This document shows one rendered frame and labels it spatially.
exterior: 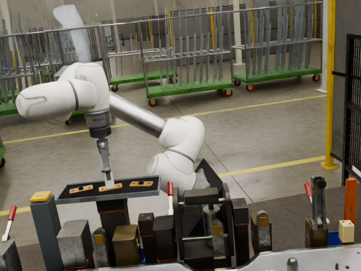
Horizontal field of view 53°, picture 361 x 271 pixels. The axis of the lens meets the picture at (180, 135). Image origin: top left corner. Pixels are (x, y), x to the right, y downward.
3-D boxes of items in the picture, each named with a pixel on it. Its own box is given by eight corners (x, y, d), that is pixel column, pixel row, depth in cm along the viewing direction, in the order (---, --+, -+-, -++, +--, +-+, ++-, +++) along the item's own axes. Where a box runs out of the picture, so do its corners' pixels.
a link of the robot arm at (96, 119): (82, 113, 120) (86, 130, 122) (110, 109, 122) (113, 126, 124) (82, 108, 128) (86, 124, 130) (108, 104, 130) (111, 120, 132)
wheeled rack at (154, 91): (147, 107, 773) (136, 20, 719) (146, 98, 867) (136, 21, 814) (235, 96, 790) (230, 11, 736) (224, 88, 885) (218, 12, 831)
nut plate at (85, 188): (69, 194, 133) (69, 191, 132) (69, 190, 136) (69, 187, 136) (93, 189, 135) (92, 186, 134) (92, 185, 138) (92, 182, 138)
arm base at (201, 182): (178, 200, 193) (170, 195, 191) (202, 168, 188) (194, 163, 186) (183, 220, 176) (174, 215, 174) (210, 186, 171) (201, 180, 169)
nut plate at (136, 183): (129, 186, 134) (128, 183, 133) (132, 182, 137) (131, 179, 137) (151, 186, 132) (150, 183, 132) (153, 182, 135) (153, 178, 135)
